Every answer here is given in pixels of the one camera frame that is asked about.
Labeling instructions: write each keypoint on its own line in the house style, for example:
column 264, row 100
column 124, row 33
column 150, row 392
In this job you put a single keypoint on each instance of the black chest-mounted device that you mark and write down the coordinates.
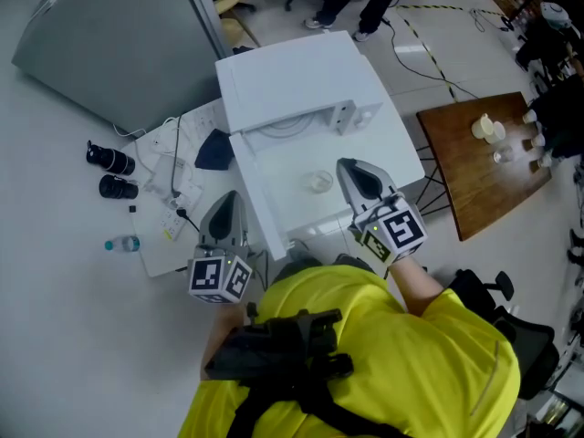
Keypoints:
column 274, row 349

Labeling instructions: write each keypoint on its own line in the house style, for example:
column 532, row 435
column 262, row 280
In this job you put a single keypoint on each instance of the clear glass cup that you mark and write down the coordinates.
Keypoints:
column 318, row 181

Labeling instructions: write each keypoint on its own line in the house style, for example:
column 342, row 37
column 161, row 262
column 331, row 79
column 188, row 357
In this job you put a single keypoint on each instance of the dark blue cloth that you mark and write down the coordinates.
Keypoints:
column 214, row 151

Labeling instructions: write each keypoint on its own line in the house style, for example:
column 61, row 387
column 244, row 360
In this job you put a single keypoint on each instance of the white low platform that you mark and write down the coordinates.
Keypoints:
column 155, row 249

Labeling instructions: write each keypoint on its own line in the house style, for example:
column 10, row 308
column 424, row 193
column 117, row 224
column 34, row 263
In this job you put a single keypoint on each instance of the person's left forearm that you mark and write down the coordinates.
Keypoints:
column 219, row 340

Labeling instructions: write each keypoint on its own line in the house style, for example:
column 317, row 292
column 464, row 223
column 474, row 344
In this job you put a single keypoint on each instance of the white top-loading washing machine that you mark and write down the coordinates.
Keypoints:
column 292, row 76

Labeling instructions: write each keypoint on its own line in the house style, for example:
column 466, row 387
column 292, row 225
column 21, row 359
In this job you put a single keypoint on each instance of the white table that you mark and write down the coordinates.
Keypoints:
column 292, row 199

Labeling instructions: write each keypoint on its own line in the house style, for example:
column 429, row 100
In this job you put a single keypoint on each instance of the clear drinking glass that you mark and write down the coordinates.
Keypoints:
column 503, row 155

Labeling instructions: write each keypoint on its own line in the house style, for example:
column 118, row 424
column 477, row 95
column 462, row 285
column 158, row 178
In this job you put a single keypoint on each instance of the black mesh office chair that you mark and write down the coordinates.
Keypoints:
column 524, row 345

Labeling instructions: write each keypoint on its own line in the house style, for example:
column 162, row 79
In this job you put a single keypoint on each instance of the brown wooden table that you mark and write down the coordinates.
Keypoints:
column 479, row 190

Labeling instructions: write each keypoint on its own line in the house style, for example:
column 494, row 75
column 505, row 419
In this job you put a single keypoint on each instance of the yellow black striped floor tape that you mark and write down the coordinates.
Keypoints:
column 431, row 57

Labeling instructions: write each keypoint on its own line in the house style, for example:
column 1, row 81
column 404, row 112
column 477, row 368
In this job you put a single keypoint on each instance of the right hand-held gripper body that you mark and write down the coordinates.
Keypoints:
column 397, row 231

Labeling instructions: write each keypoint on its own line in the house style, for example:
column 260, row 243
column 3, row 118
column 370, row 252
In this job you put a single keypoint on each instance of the grey metal cabinet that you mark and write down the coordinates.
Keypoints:
column 118, row 48

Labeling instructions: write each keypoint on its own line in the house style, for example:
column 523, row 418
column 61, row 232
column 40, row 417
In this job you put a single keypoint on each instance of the person's dark trouser legs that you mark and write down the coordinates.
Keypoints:
column 296, row 267

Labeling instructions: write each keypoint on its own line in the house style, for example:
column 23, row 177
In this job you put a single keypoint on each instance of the black cylinder with silver band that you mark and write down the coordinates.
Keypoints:
column 111, row 159

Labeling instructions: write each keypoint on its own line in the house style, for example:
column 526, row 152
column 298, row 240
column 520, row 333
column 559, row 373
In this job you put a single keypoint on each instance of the white power adapter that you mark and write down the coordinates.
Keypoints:
column 164, row 176

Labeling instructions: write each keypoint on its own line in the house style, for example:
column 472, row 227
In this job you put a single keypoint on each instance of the person's right forearm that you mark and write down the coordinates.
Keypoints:
column 417, row 285

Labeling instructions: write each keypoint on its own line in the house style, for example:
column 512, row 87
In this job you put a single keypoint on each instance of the white power strip yellow label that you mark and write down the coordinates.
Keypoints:
column 172, row 224

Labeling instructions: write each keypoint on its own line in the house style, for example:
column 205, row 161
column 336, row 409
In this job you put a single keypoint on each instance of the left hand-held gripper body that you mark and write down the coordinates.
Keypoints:
column 219, row 276

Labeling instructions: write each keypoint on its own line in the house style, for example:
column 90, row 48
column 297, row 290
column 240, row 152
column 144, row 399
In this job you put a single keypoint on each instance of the clear water bottle blue cap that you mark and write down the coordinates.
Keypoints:
column 124, row 243

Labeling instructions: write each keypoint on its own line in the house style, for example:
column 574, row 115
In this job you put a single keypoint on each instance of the person's yellow shirt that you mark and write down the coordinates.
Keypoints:
column 401, row 358

